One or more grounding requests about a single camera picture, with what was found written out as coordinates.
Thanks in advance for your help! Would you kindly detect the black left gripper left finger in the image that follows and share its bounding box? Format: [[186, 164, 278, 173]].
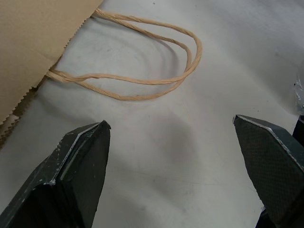
[[0, 120, 112, 228]]

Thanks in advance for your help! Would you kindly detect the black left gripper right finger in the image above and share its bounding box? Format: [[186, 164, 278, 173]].
[[232, 114, 304, 228]]

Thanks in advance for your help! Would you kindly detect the brown paper bag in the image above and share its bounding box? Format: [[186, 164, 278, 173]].
[[0, 0, 203, 149]]

